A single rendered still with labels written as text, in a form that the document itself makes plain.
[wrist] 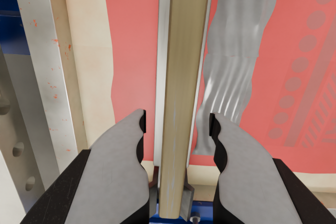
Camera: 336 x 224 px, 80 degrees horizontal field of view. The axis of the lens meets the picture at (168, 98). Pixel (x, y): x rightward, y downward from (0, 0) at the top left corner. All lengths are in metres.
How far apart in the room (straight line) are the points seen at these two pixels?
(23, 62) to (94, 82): 1.30
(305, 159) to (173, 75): 0.32
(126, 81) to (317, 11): 0.27
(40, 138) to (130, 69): 1.61
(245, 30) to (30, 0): 0.25
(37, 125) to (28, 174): 1.42
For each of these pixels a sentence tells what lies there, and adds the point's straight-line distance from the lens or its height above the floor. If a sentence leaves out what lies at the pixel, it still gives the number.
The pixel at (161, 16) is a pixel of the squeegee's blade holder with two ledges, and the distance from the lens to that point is 0.24.
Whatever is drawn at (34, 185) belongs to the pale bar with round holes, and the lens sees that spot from 0.41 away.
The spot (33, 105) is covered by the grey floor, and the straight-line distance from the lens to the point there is 1.71.
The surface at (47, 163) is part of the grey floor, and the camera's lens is 2.02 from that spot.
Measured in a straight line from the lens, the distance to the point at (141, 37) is 0.28.
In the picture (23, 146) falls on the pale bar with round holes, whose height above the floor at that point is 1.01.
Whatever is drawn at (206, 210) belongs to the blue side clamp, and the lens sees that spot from 0.41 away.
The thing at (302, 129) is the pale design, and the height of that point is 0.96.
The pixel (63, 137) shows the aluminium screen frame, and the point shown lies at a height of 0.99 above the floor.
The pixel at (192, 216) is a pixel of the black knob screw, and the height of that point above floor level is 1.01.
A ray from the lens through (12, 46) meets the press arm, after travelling 0.41.
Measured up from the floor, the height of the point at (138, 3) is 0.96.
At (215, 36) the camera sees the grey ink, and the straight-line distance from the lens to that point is 0.28.
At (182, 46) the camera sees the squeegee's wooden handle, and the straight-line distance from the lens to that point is 0.18.
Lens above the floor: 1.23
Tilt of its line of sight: 64 degrees down
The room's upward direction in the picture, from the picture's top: 177 degrees counter-clockwise
